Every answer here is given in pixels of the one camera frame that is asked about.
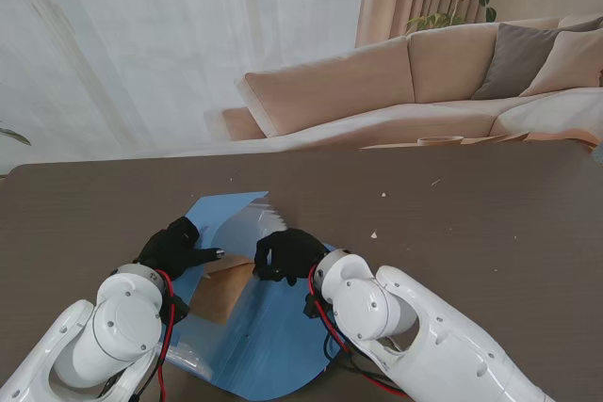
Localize grey cushion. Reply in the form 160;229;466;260
470;23;564;101

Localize small green plant leaves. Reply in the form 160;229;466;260
0;127;32;147

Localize beige sofa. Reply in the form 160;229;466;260
220;13;603;142

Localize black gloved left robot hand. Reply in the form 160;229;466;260
134;216;226;283

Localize brown paper envelope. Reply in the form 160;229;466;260
190;253;255;326

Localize blue file folder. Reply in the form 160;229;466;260
162;190;338;399

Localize red left arm cable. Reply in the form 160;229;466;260
154;269;177;402

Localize wooden coffee table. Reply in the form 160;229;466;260
360;130;600;153

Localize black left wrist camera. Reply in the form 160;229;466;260
164;296;192;328

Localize white sheer curtain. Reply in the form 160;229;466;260
0;0;371;163

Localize round wooden tray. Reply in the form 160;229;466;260
416;136;465;147

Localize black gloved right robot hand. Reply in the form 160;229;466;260
253;227;329;286

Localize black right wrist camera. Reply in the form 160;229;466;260
303;293;326;321

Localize beige cushion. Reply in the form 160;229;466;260
520;29;603;98

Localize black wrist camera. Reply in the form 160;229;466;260
303;293;326;321
164;296;192;328

